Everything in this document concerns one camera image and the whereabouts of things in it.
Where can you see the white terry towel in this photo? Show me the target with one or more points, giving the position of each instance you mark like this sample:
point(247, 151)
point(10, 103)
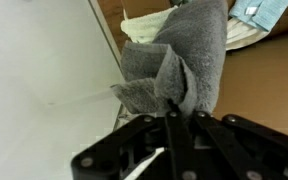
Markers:
point(144, 25)

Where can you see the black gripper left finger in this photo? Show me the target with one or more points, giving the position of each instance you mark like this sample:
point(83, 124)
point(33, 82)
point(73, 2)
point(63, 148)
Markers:
point(140, 146)

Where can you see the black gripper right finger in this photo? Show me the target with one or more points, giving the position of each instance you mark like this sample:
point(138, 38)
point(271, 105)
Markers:
point(250, 146)

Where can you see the light blue cloth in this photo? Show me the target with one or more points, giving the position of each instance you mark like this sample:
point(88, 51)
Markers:
point(260, 10)

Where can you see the dark grey cloth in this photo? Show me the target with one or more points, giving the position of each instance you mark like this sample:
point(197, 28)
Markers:
point(197, 50)

